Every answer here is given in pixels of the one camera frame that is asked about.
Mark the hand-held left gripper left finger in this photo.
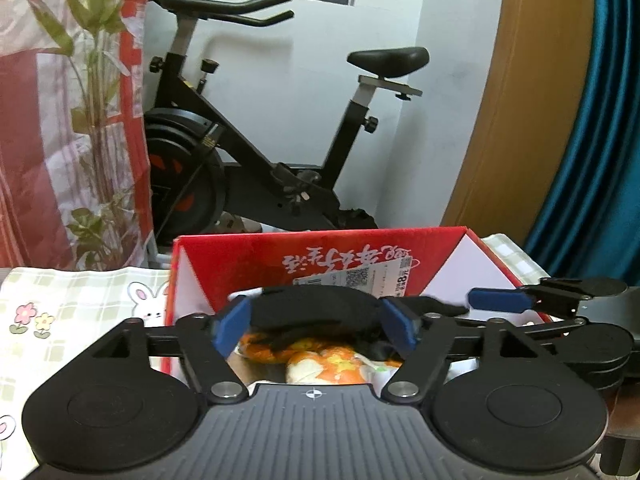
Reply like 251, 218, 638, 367
92, 296, 251, 405

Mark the red printed backdrop cloth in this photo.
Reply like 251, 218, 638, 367
0, 0, 156, 271

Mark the blue curtain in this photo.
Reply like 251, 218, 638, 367
522, 0, 640, 283

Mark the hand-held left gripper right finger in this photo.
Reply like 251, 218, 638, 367
378, 297, 540, 405

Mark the wooden door panel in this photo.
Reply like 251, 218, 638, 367
440, 0, 598, 241

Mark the red cardboard box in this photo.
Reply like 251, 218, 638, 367
165, 226, 551, 387

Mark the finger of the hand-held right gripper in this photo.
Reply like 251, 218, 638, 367
467, 276, 628, 315
500, 316, 590, 337

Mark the green checked tablecloth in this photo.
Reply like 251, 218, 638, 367
0, 232, 553, 461

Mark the black exercise bike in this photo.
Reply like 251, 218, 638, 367
142, 0, 431, 242

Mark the black fabric band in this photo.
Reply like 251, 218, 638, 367
235, 285, 468, 361

